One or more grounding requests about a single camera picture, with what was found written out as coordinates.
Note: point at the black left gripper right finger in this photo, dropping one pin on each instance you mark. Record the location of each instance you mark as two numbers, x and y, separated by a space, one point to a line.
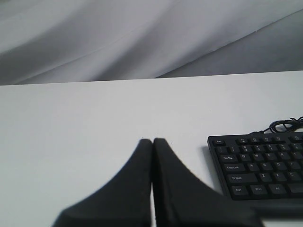
182 200

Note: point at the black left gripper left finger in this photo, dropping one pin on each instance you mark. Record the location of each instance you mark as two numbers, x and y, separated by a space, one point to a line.
125 201

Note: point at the black acer keyboard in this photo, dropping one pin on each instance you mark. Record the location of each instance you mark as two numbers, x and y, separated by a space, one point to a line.
264 171

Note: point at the grey backdrop cloth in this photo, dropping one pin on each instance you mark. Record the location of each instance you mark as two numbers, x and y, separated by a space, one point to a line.
56 41

